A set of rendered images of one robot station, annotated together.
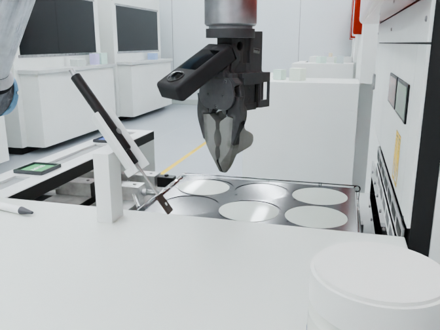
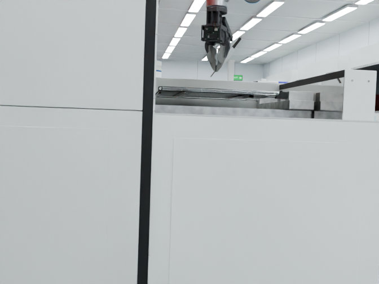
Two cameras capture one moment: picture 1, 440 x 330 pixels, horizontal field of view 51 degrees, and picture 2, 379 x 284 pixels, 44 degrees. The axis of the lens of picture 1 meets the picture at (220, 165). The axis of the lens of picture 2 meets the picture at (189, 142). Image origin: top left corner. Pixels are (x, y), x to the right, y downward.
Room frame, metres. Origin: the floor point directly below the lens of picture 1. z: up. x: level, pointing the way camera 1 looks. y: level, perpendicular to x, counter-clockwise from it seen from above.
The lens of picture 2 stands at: (2.16, -0.71, 0.80)
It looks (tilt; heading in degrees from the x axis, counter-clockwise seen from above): 2 degrees down; 157
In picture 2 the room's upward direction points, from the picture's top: 2 degrees clockwise
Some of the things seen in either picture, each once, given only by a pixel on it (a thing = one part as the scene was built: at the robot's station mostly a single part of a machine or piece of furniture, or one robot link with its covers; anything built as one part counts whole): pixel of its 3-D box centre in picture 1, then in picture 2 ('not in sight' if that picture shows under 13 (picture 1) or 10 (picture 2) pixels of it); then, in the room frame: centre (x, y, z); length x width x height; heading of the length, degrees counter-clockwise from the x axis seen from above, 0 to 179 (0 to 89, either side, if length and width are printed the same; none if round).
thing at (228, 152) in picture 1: (238, 142); (210, 57); (0.69, -0.03, 1.03); 0.06 x 0.03 x 0.09; 134
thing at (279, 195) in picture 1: (250, 211); (208, 94); (0.73, -0.05, 0.90); 0.34 x 0.34 x 0.01; 75
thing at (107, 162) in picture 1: (120, 166); (226, 64); (0.52, 0.12, 1.03); 0.06 x 0.04 x 0.13; 75
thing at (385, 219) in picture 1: (380, 222); not in sight; (0.69, -0.26, 0.89); 0.44 x 0.02 x 0.10; 165
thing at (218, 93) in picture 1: (233, 71); (215, 26); (0.70, -0.02, 1.13); 0.09 x 0.08 x 0.12; 134
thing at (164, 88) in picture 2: (266, 182); (220, 91); (0.91, -0.10, 0.90); 0.37 x 0.01 x 0.01; 75
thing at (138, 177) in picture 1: (140, 178); (299, 96); (0.94, 0.17, 0.89); 0.08 x 0.03 x 0.03; 75
